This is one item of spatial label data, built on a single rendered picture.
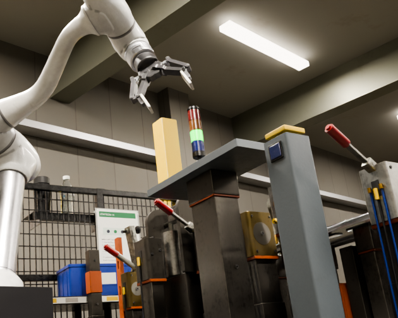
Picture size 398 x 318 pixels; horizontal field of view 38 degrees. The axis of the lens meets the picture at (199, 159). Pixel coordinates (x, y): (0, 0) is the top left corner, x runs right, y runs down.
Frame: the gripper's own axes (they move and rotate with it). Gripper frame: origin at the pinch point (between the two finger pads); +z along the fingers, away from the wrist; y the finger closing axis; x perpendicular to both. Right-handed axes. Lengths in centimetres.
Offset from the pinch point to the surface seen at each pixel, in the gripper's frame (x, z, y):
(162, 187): -0.7, 29.4, -15.4
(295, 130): -19, 51, 14
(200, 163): -10.3, 37.9, -5.4
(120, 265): 58, -2, -42
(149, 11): 123, -238, 45
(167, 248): 28.5, 24.7, -23.2
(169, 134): 104, -95, 4
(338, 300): -5, 80, 1
